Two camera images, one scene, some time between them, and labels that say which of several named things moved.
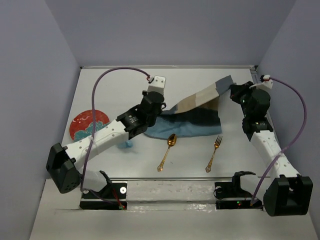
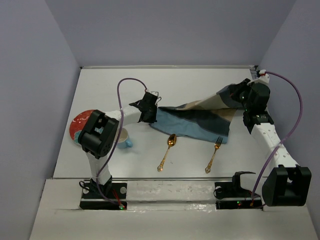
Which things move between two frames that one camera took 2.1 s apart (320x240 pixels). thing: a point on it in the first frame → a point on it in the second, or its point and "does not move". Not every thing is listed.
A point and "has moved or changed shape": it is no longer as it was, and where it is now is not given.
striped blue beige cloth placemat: x=198 y=114 has moved or changed shape
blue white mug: x=127 y=144 does not move
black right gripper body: x=242 y=96 does not move
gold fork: x=216 y=145 does not move
